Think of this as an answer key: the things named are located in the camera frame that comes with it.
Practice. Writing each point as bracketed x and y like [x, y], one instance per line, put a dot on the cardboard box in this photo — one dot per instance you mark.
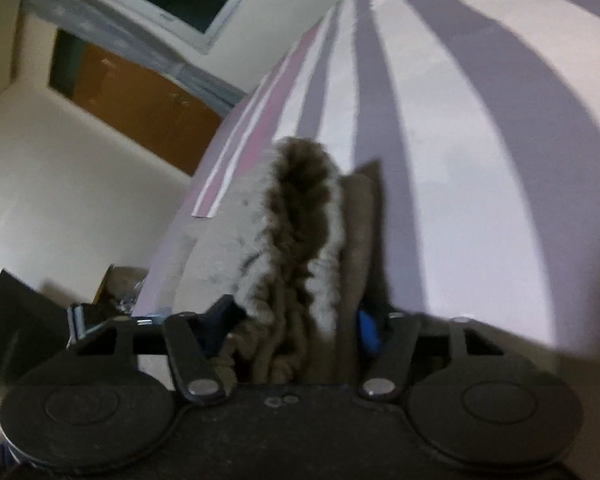
[120, 285]

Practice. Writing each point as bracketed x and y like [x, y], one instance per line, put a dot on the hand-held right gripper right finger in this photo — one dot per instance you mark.
[367, 332]

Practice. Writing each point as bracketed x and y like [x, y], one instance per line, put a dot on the black flat object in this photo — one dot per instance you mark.
[15, 320]

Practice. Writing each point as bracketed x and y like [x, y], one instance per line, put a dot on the grey curtain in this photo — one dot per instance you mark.
[125, 35]

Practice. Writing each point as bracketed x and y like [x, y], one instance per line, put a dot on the striped purple bed sheet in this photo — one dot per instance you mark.
[470, 160]

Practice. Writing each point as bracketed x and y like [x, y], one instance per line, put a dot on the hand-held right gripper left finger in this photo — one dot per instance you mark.
[219, 327]

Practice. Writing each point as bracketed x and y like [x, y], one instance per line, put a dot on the brown wooden door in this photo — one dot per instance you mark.
[145, 105]

